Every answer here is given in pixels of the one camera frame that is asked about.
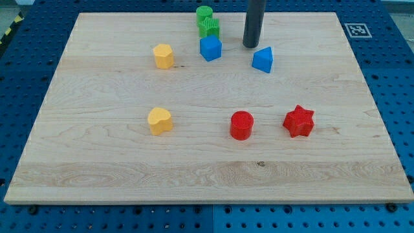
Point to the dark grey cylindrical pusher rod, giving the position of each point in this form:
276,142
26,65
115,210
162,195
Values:
253,23

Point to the blue triangle block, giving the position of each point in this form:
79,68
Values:
263,59

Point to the green star block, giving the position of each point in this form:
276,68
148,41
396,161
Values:
209,27

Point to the blue cube block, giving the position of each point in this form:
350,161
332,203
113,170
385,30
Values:
210,48

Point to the green cylinder block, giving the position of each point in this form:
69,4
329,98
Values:
203,15

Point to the yellow hexagon block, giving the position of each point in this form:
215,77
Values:
163,54

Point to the red cylinder block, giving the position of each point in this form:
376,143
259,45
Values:
241,124

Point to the red star block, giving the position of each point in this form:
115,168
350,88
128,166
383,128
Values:
299,122

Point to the white fiducial marker tag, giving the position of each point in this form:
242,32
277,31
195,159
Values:
357,30

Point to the yellow heart block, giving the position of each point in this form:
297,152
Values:
159,120

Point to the light wooden board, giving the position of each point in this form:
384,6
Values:
91,143

